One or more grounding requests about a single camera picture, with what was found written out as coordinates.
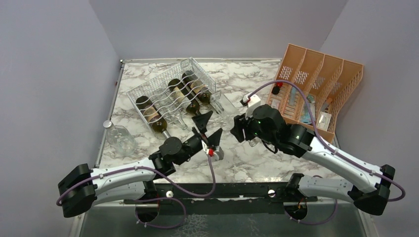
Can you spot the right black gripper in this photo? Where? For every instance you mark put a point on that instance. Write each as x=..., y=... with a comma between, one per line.
x=239, y=121

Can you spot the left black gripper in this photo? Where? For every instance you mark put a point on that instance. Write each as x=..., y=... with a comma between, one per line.
x=201, y=121

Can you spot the clear square glass bottle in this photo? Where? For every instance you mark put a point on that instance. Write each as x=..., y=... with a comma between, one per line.
x=229, y=113

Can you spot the dark-neck green wine bottle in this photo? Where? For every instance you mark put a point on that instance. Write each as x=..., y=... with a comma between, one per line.
x=183, y=97

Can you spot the silver-neck green wine bottle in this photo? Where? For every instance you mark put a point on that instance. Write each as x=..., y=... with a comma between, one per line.
x=201, y=91

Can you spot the clear textured glass bottle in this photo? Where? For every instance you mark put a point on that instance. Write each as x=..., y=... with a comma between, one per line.
x=168, y=108

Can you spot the clear jar silver lid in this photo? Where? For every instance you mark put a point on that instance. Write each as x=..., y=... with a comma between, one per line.
x=120, y=139

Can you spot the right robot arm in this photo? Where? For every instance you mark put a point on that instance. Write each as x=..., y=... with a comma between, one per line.
x=365, y=185

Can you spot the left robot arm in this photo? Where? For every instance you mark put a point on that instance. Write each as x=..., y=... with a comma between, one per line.
x=81, y=187

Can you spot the red-cap bottle in organizer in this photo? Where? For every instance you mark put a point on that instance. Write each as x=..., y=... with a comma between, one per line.
x=276, y=88

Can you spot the blue item in organizer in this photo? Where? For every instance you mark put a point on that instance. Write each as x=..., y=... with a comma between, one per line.
x=305, y=117

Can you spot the orange plastic file organizer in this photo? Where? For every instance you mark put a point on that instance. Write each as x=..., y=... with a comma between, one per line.
x=328, y=79

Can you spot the white packet in organizer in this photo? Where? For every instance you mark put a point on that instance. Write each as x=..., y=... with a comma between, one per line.
x=323, y=121

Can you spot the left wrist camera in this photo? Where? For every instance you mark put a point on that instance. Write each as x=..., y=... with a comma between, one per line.
x=215, y=153

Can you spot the white wire wine rack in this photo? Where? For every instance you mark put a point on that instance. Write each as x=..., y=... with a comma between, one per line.
x=162, y=80

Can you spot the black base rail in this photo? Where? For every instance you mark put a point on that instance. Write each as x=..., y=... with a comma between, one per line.
x=228, y=198

